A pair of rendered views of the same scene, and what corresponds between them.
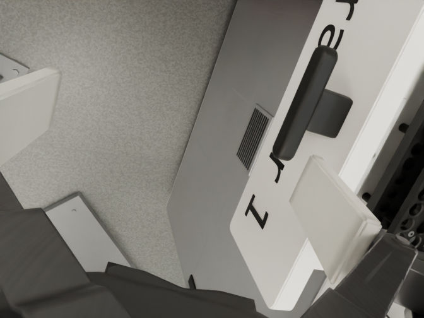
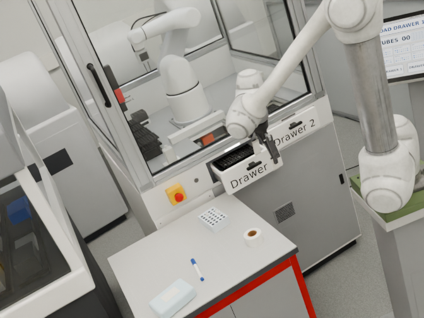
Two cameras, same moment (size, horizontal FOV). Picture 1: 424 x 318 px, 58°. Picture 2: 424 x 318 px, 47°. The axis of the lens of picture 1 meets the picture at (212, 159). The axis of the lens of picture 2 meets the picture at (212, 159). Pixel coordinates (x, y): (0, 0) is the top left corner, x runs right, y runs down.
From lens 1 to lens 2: 1.90 m
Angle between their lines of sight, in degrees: 40
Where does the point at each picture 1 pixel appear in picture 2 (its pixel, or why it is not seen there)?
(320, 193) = (255, 149)
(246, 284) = (307, 164)
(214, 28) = not seen: hidden behind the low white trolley
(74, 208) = not seen: hidden behind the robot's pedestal
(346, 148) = (252, 158)
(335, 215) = (255, 145)
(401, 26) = (238, 167)
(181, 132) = (332, 265)
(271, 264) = not seen: hidden behind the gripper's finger
